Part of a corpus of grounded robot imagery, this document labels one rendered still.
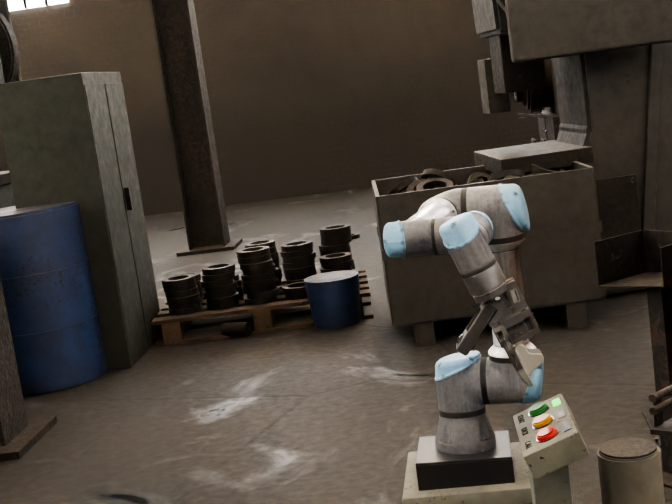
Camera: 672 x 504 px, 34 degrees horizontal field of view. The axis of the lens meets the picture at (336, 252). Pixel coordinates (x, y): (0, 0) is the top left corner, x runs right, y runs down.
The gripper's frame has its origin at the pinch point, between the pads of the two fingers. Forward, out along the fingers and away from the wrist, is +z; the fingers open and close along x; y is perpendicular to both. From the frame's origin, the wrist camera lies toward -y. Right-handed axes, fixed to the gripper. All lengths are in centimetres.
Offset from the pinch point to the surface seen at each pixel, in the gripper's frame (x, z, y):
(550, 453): -19.6, 8.0, -1.0
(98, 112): 332, -120, -143
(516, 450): 60, 34, -13
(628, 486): -9.4, 24.4, 8.7
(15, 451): 189, -5, -199
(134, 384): 283, 5, -179
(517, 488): 35, 33, -15
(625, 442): -1.0, 19.6, 12.1
